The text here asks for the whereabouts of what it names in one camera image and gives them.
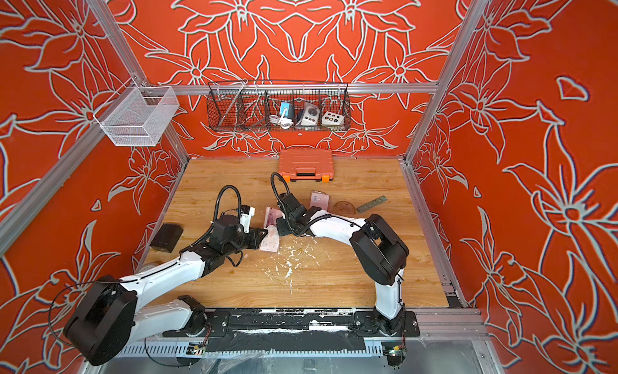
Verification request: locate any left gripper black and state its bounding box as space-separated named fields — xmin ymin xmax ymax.
xmin=223 ymin=226 xmax=268 ymax=258

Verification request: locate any pink ruler set pouch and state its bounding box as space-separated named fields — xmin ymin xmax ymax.
xmin=259 ymin=207 xmax=284 ymax=253

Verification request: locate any clear brown protractor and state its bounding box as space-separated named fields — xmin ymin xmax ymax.
xmin=332 ymin=201 xmax=357 ymax=216

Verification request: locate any green straight ruler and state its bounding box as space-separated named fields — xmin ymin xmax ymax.
xmin=356 ymin=195 xmax=388 ymax=213

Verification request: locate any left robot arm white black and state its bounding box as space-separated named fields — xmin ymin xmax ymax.
xmin=62 ymin=185 xmax=267 ymax=366

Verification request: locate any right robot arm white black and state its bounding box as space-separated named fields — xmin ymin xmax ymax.
xmin=270 ymin=172 xmax=410 ymax=336

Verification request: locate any orange plastic tool case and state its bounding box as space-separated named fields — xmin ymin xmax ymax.
xmin=278 ymin=148 xmax=335 ymax=182

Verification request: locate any black box on table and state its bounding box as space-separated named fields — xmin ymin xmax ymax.
xmin=150 ymin=223 xmax=183 ymax=253

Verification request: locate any white button box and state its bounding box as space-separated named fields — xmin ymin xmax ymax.
xmin=321 ymin=112 xmax=344 ymax=129

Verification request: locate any blue small box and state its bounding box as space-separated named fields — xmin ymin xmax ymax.
xmin=278 ymin=102 xmax=295 ymax=120

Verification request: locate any white round-dial device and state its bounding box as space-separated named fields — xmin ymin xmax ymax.
xmin=299 ymin=104 xmax=320 ymax=126

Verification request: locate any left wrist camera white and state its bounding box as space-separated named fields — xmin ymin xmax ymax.
xmin=240 ymin=204 xmax=255 ymax=233

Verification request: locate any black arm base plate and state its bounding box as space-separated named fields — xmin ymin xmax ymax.
xmin=163 ymin=308 xmax=420 ymax=338

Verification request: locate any black wire wall basket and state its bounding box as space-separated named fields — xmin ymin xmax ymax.
xmin=206 ymin=79 xmax=352 ymax=133

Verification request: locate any white wire wall basket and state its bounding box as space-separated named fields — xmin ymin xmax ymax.
xmin=94 ymin=87 xmax=180 ymax=147

